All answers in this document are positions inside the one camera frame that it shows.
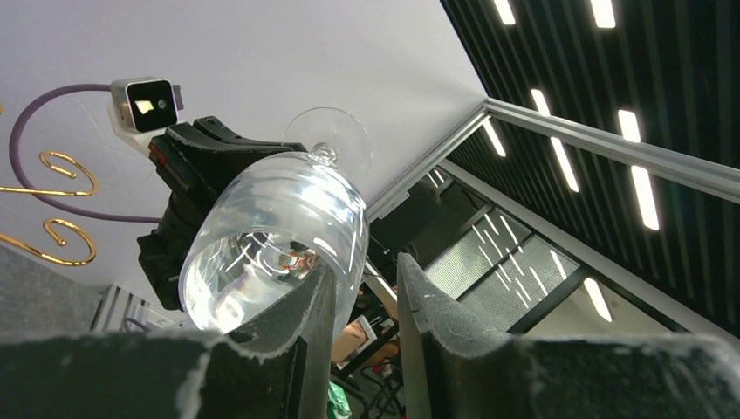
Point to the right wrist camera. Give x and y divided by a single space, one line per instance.
143 108

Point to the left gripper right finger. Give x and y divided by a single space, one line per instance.
455 365

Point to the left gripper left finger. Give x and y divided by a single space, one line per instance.
277 365

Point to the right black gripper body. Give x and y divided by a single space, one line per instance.
197 161

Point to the clear glass back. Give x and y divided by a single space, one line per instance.
282 218

